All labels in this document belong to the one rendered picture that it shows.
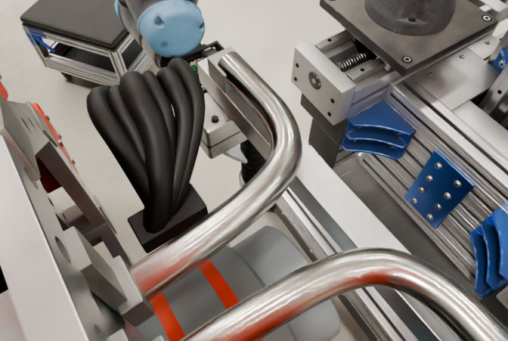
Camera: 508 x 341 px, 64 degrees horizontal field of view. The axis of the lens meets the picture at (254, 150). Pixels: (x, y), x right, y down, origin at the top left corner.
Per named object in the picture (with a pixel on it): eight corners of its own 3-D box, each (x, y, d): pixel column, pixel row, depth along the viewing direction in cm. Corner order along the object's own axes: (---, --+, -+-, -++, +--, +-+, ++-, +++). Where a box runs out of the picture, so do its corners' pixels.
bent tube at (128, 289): (46, 153, 35) (-22, 63, 27) (231, 64, 42) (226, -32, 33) (133, 332, 27) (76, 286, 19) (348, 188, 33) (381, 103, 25)
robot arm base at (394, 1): (407, -27, 78) (425, -80, 70) (469, 16, 71) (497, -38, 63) (347, 0, 74) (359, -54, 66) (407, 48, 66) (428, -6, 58)
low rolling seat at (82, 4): (178, 54, 184) (163, -13, 156) (136, 112, 165) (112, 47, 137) (97, 32, 193) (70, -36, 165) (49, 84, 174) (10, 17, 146)
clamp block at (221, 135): (187, 131, 47) (181, 100, 42) (252, 97, 49) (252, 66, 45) (210, 162, 44) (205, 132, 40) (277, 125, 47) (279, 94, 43)
